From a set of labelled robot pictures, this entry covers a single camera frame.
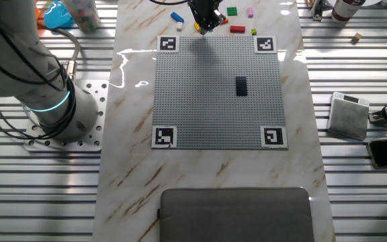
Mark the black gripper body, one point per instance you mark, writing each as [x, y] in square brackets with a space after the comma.
[207, 8]

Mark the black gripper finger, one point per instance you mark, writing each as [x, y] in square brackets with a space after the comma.
[200, 25]
[213, 24]

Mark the yellow Lego brick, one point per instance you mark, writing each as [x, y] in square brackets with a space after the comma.
[196, 27]

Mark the black Lego brick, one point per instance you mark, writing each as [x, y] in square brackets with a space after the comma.
[241, 86]

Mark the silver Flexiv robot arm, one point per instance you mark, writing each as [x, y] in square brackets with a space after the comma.
[5, 50]

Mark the white Lego brick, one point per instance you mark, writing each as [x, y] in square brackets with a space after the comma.
[179, 26]

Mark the green Lego plate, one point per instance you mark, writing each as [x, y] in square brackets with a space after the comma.
[232, 11]

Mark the red Lego brick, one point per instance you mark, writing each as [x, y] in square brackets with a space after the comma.
[237, 29]

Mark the blue Lego brick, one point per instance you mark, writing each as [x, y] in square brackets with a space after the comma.
[177, 17]

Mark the pink Lego brick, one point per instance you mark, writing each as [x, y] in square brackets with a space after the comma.
[250, 12]

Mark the small lime Lego brick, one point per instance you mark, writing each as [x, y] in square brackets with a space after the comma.
[253, 32]

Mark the grey Lego baseplate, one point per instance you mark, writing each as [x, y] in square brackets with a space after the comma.
[213, 111]

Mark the black white ArUco marker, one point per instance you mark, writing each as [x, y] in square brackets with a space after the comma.
[168, 44]
[265, 44]
[273, 136]
[164, 136]

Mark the clear plastic cup with bricks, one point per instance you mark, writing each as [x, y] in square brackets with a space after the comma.
[82, 17]

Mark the red white bottle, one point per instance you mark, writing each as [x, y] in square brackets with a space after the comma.
[346, 10]

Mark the small wooden block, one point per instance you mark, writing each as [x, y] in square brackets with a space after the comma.
[356, 38]

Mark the silver digital scale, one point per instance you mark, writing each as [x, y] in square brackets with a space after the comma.
[348, 117]

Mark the grey fabric pad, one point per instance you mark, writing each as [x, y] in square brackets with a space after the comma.
[237, 218]

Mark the grey metal bracket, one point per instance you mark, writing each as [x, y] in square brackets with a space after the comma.
[317, 11]

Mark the perforated metal robot base plate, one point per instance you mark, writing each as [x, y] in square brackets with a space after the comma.
[96, 101]

